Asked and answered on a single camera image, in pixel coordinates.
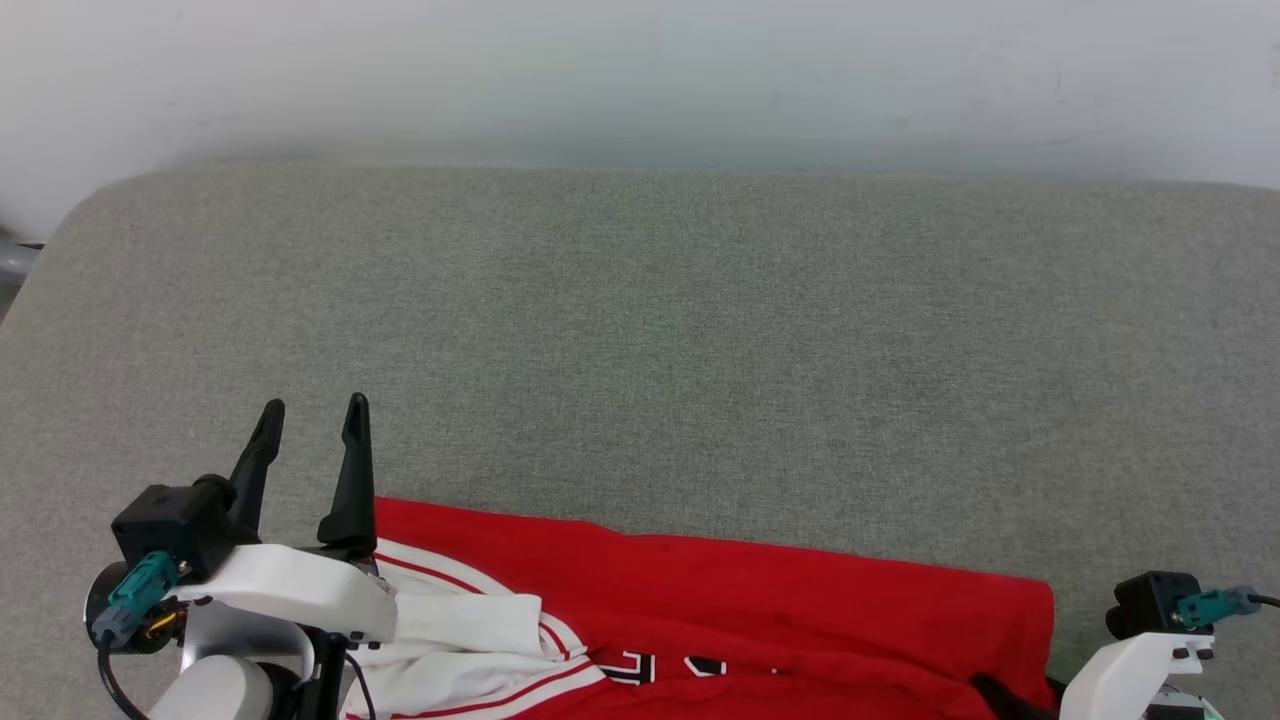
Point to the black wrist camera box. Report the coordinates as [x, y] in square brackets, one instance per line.
[1150, 600]
[170, 525]

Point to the red and white jersey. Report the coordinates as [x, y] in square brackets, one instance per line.
[760, 610]

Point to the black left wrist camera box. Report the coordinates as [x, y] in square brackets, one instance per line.
[170, 525]

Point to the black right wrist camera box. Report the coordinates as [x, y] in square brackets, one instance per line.
[1150, 600]

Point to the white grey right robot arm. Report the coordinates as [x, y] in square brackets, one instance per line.
[1185, 708]

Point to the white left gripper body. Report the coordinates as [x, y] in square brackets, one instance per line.
[290, 585]

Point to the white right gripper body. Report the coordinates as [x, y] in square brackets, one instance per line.
[1120, 680]

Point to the grey metal object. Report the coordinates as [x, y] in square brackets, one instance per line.
[15, 262]

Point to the grey fabric sofa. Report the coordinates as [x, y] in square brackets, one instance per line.
[700, 350]

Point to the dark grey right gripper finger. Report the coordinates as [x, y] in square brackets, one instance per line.
[1015, 700]

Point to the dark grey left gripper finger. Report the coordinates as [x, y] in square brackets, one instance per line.
[255, 470]
[354, 490]

